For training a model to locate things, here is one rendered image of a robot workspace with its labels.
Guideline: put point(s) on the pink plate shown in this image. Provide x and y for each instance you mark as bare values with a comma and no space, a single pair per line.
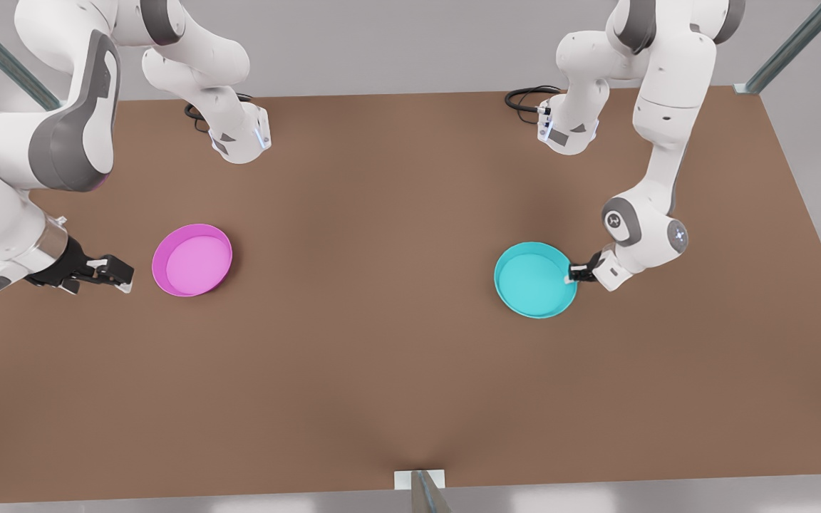
192,260

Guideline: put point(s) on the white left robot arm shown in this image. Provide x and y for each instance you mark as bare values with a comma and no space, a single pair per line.
660,107

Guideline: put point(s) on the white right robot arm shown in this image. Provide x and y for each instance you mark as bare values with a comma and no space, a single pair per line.
4,185

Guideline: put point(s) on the blue plate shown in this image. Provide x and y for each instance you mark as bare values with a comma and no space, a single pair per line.
533,279

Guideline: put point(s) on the silver frame post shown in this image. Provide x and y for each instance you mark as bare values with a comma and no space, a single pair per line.
4,60
425,491
788,46

